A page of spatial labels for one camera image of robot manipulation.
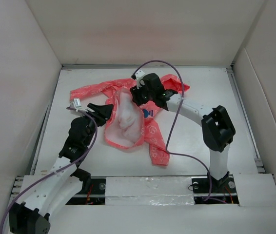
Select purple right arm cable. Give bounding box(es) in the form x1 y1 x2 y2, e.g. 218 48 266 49
133 60 224 203

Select pink printed hooded jacket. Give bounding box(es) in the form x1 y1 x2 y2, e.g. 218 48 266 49
69 74 191 167

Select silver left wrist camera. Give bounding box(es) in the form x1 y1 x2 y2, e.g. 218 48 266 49
71 98 82 109

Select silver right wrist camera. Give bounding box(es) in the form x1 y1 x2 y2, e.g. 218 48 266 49
131 70 146 82

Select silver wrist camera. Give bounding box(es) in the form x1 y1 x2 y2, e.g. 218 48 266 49
71 98 82 109
131 70 146 82

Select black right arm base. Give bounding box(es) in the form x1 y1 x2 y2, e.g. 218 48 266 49
188 175 239 205

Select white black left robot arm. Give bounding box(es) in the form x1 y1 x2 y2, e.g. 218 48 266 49
8 103 114 234

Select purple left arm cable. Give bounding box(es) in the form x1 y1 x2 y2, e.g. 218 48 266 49
0 106 97 234

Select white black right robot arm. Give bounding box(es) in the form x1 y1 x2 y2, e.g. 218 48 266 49
130 70 236 192

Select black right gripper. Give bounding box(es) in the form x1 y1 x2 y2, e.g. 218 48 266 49
130 81 155 106

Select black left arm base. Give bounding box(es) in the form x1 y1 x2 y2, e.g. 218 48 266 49
66 169 106 205

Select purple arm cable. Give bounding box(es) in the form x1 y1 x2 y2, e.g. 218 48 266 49
0 106 97 234
133 60 224 203

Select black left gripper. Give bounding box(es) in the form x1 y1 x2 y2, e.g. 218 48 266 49
80 104 112 146

